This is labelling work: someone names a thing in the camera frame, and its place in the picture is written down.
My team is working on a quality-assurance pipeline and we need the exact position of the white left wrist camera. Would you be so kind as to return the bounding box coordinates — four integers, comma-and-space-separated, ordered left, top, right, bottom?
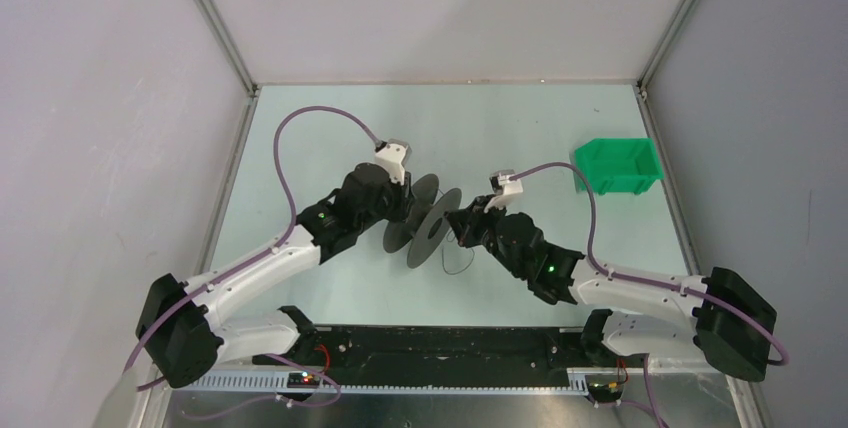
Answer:
374, 139, 411, 186

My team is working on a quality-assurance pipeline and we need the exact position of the aluminium corner frame post right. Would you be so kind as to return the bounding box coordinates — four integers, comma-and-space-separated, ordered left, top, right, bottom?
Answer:
636, 0, 700, 92

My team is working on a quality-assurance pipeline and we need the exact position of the aluminium corner frame post left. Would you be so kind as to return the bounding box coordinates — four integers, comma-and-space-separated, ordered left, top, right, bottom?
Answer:
194, 0, 258, 97

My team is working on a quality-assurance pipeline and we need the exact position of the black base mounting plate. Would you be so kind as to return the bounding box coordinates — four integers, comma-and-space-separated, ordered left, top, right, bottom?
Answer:
284, 325, 617, 384

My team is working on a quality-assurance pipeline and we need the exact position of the aluminium corner frame post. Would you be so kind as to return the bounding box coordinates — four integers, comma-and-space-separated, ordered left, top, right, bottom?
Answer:
194, 0, 258, 97
636, 0, 700, 92

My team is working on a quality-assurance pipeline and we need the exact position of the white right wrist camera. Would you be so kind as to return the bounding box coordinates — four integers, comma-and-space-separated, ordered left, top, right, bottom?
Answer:
484, 170, 523, 213

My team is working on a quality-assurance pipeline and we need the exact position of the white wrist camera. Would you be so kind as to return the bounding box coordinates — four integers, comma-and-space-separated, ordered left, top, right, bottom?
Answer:
374, 139, 411, 186
484, 170, 523, 213

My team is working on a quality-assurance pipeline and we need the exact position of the grey slotted cable duct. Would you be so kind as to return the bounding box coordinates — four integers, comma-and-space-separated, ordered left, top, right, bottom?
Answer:
185, 370, 588, 395

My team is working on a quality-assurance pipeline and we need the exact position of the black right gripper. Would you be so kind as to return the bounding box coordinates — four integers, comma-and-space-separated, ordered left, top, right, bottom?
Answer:
445, 195, 526, 279

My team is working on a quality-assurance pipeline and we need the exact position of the green plastic bin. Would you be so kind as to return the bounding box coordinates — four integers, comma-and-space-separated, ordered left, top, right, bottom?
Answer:
574, 138, 665, 195

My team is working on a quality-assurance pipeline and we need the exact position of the dark grey cable spool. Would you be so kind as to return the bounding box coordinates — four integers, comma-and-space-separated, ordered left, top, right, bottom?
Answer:
383, 174, 462, 269

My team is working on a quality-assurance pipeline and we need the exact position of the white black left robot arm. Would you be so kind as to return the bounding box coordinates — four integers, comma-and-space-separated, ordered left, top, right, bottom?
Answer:
135, 163, 435, 388

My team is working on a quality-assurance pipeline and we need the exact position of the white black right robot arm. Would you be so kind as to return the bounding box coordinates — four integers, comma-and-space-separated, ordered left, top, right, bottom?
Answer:
444, 206, 777, 382

